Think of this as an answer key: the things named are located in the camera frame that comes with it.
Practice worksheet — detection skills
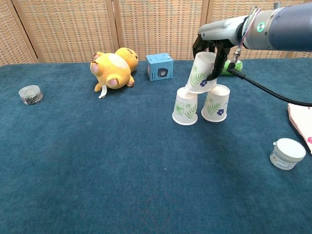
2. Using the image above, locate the woven bamboo screen panel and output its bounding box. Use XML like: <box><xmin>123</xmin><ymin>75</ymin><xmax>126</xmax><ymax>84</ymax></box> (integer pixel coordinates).
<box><xmin>0</xmin><ymin>0</ymin><xmax>39</xmax><ymax>66</ymax></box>
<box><xmin>113</xmin><ymin>0</ymin><xmax>210</xmax><ymax>61</ymax></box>
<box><xmin>206</xmin><ymin>0</ymin><xmax>312</xmax><ymax>59</ymax></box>
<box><xmin>11</xmin><ymin>0</ymin><xmax>120</xmax><ymax>63</ymax></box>

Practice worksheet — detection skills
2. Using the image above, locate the yellow plush toy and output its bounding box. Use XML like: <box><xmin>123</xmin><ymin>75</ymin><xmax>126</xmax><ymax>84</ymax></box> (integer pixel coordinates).
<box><xmin>90</xmin><ymin>47</ymin><xmax>139</xmax><ymax>99</ymax></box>

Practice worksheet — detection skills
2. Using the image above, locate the light blue speaker box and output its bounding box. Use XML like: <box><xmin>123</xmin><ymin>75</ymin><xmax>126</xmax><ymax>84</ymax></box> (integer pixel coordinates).
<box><xmin>145</xmin><ymin>53</ymin><xmax>174</xmax><ymax>82</ymax></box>

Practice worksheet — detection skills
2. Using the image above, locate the green drink can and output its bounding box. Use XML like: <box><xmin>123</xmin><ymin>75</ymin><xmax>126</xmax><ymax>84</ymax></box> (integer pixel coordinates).
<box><xmin>220</xmin><ymin>59</ymin><xmax>244</xmax><ymax>77</ymax></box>

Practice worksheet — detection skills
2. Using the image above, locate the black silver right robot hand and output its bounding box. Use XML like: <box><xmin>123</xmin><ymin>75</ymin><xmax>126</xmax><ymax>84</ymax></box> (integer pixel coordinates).
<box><xmin>192</xmin><ymin>16</ymin><xmax>249</xmax><ymax>82</ymax></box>

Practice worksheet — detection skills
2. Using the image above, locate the black right hand cable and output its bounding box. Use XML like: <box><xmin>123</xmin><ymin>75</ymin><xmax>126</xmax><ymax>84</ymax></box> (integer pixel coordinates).
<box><xmin>226</xmin><ymin>47</ymin><xmax>312</xmax><ymax>107</ymax></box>

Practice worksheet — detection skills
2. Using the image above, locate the white floral paper cup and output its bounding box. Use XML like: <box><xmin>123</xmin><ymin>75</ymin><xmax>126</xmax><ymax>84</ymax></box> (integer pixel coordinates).
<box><xmin>185</xmin><ymin>51</ymin><xmax>218</xmax><ymax>95</ymax></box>
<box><xmin>201</xmin><ymin>84</ymin><xmax>231</xmax><ymax>123</ymax></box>
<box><xmin>172</xmin><ymin>87</ymin><xmax>198</xmax><ymax>126</ymax></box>

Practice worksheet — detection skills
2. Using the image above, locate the white pink tissue pack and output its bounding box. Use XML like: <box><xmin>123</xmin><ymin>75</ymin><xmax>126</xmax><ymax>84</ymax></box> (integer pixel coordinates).
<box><xmin>287</xmin><ymin>102</ymin><xmax>312</xmax><ymax>155</ymax></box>

